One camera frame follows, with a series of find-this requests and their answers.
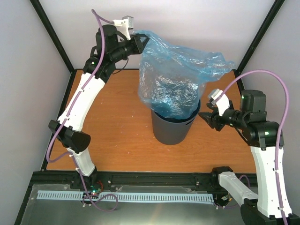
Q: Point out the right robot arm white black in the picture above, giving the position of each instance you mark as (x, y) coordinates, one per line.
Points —
(267, 207)

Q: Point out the black frame post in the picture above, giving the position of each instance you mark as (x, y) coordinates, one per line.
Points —
(52, 33)
(275, 8)

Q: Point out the small circuit board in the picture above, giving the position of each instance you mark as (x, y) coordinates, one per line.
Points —
(97, 188)

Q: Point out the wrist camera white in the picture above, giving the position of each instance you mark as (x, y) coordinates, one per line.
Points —
(124, 25)
(220, 100)

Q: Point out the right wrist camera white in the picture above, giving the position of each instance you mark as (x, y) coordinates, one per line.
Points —
(220, 100)

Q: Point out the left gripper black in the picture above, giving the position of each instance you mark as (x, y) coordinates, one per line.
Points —
(139, 48)

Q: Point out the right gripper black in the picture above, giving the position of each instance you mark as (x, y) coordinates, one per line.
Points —
(213, 121)

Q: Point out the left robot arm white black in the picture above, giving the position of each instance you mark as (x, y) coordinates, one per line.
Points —
(111, 47)

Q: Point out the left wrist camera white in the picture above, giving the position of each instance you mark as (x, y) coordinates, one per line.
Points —
(124, 25)

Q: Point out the blue plastic trash bag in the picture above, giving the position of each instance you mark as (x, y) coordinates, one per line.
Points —
(172, 78)

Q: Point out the black frame post left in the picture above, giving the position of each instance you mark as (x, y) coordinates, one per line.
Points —
(52, 33)

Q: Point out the black frame post right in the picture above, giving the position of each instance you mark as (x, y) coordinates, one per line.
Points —
(275, 8)

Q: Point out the metal base plate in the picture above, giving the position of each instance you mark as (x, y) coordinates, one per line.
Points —
(109, 211)

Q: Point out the dark grey trash bin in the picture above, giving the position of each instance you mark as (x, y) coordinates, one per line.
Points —
(170, 131)

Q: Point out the light blue slotted cable duct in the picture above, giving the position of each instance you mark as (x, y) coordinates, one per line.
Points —
(130, 197)

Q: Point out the black aluminium rail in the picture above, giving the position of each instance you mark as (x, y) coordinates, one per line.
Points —
(113, 180)

